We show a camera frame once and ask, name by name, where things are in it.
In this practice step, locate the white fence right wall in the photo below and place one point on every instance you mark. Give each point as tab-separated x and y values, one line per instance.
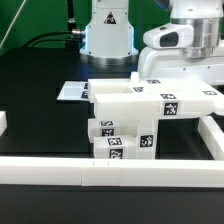
213	137

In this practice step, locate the white fence left wall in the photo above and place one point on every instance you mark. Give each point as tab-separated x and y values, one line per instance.
3	122

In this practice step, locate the white chair backrest frame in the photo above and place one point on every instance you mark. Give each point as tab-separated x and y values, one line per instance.
153	98

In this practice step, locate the white chair seat plate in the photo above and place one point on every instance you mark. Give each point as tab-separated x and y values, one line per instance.
146	124

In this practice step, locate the white fence front wall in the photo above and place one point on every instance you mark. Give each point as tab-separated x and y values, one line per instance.
111	172

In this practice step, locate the white fence wall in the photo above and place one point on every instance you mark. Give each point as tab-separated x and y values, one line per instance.
111	172
213	137
3	122

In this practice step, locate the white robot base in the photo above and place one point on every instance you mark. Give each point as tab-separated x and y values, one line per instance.
109	36

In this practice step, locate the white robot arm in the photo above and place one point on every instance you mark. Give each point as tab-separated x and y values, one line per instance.
189	46

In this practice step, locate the white marker base plate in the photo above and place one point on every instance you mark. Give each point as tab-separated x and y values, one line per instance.
74	91

